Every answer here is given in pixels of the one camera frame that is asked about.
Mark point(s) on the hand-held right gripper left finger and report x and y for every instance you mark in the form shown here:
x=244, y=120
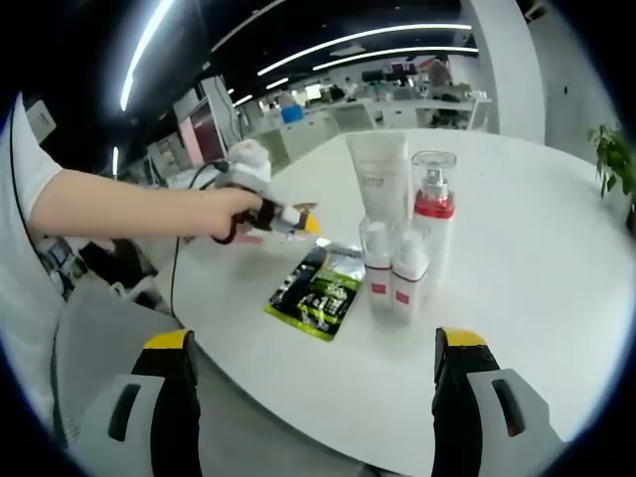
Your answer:
x=169, y=397

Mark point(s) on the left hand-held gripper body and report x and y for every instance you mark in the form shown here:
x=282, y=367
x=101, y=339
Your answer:
x=246, y=174

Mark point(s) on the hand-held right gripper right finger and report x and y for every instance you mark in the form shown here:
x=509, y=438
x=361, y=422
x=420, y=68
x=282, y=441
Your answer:
x=457, y=397

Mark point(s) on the clear skincare sachet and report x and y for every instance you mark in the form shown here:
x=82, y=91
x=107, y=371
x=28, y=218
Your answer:
x=298, y=239

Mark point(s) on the gold foil skincare sachet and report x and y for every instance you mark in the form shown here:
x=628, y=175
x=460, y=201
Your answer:
x=305, y=206

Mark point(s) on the dark green skincare packet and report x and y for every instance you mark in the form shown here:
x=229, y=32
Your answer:
x=313, y=298

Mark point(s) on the small red label skincare bottle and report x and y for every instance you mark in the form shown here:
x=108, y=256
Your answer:
x=410, y=283
x=377, y=268

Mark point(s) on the white skincare tube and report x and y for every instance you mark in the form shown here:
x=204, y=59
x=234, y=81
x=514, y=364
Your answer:
x=377, y=169

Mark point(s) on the red collar skincare bottle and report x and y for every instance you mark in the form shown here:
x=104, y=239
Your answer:
x=437, y=248

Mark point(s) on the person's left hand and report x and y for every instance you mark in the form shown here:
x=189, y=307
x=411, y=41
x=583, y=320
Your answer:
x=226, y=211

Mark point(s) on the computer monitor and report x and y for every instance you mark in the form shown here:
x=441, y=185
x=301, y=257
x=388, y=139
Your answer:
x=204, y=134

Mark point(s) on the blue box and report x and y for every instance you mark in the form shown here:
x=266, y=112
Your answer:
x=291, y=114

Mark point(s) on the grey mesh chair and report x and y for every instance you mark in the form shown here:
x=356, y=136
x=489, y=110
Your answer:
x=99, y=338

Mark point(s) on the row of white office desks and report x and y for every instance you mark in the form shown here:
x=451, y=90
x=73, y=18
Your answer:
x=348, y=119

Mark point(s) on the long ceiling light strip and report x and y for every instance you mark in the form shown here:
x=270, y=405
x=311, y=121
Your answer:
x=367, y=34
x=145, y=49

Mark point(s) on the white ceiling vent panel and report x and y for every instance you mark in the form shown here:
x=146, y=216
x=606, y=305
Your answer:
x=41, y=121

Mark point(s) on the potted green plant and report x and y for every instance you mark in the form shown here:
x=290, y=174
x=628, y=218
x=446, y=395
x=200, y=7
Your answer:
x=613, y=154

